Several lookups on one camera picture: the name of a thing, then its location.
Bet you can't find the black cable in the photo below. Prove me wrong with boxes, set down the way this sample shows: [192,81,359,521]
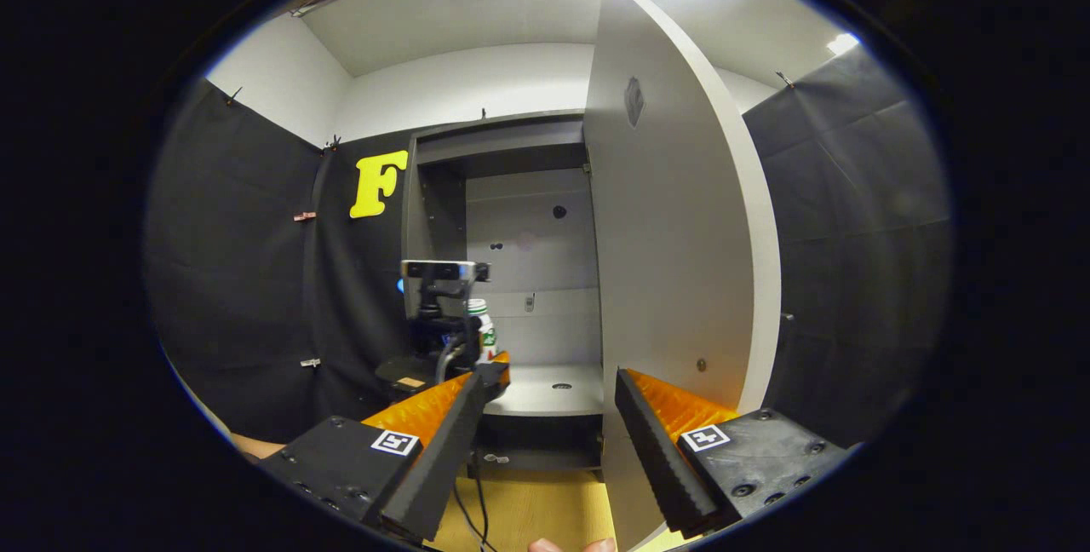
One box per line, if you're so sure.
[471,450,499,552]
[451,480,488,552]

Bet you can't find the black backdrop cloth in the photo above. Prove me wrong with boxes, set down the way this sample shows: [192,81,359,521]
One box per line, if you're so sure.
[145,45,953,451]

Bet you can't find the beige cabinet door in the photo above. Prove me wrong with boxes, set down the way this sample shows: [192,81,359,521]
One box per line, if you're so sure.
[583,0,783,552]

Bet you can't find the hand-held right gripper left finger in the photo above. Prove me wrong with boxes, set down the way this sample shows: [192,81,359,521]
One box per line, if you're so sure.
[260,373,488,544]

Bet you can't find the dark grey cabinet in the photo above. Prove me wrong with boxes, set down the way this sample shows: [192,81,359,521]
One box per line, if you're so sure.
[402,109,607,476]

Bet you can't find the white bottle green label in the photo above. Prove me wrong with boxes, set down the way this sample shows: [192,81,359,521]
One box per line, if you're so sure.
[466,297,500,364]

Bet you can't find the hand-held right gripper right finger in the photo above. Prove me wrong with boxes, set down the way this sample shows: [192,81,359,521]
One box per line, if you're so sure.
[615,368,852,540]

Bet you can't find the grey cabinet shelf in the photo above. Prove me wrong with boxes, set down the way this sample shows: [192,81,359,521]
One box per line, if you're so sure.
[484,363,605,418]

